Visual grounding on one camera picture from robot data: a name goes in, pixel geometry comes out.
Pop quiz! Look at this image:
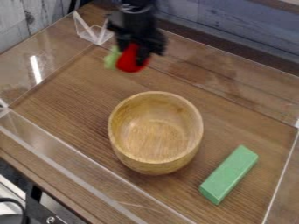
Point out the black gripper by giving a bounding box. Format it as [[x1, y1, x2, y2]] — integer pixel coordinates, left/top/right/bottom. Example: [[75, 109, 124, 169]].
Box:
[[107, 10, 167, 66]]

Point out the red plush tomato toy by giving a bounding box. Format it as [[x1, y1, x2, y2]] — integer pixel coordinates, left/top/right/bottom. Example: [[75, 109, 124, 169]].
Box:
[[104, 43, 151, 73]]

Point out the black cable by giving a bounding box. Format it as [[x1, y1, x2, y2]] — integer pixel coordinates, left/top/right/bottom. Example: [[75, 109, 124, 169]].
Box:
[[0, 197, 28, 224]]

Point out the clear acrylic table barrier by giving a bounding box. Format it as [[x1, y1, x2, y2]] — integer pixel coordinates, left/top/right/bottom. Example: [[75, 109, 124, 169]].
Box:
[[0, 17, 299, 224]]

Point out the green rectangular block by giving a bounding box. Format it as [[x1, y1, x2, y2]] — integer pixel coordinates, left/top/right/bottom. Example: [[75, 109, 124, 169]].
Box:
[[199, 145, 259, 205]]

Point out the wooden bowl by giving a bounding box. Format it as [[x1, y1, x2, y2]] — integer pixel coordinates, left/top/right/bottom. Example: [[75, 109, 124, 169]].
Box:
[[107, 91, 203, 175]]

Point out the black metal frame bracket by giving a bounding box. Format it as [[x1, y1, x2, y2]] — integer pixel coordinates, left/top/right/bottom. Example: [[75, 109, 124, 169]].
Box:
[[26, 185, 67, 224]]

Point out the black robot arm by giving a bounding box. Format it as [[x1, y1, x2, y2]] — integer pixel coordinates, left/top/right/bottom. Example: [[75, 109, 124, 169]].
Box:
[[107, 0, 167, 66]]

